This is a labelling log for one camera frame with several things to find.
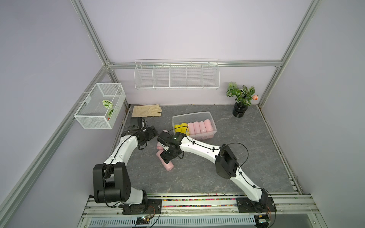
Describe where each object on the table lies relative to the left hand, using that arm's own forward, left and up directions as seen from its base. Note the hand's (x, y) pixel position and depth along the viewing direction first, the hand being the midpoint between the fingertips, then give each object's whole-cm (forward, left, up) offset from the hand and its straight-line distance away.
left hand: (153, 135), depth 88 cm
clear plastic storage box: (+22, -27, -12) cm, 37 cm away
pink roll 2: (+9, -29, -8) cm, 31 cm away
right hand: (-11, -9, -8) cm, 16 cm away
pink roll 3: (+6, -33, -7) cm, 34 cm away
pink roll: (+9, -25, -9) cm, 28 cm away
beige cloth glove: (+33, +11, -12) cm, 36 cm away
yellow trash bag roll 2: (+9, -20, -8) cm, 24 cm away
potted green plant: (+19, -61, +11) cm, 65 cm away
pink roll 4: (+8, -38, -8) cm, 40 cm away
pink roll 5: (-18, -9, -8) cm, 21 cm away
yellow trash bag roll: (+12, -15, -8) cm, 21 cm away
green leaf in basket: (+11, +23, +19) cm, 32 cm away
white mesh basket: (+11, +28, +15) cm, 34 cm away
